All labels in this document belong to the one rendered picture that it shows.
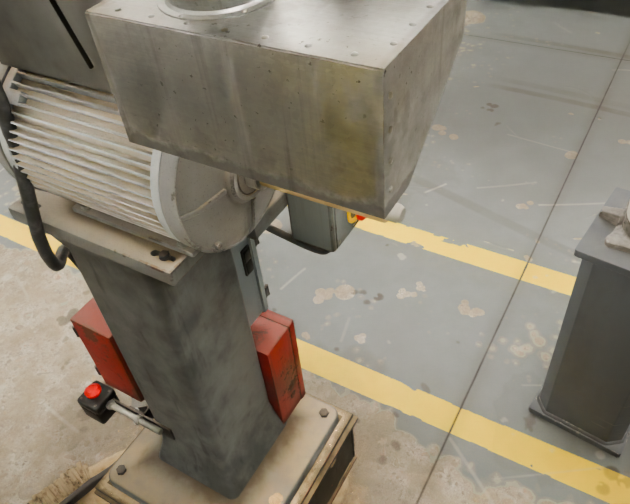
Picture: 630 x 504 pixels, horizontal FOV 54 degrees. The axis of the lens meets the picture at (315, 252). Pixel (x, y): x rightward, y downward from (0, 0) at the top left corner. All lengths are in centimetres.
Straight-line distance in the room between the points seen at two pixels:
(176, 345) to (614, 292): 102
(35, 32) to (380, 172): 51
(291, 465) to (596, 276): 87
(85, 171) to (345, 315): 153
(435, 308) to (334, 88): 185
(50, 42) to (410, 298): 173
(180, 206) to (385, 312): 157
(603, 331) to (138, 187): 125
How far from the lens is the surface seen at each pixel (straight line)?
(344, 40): 50
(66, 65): 86
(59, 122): 92
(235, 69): 54
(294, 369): 158
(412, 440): 199
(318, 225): 115
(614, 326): 169
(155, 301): 106
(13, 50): 93
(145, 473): 171
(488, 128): 320
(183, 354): 117
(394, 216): 74
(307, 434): 167
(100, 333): 134
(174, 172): 76
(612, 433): 203
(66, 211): 110
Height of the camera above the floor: 174
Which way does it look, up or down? 44 degrees down
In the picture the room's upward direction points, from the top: 7 degrees counter-clockwise
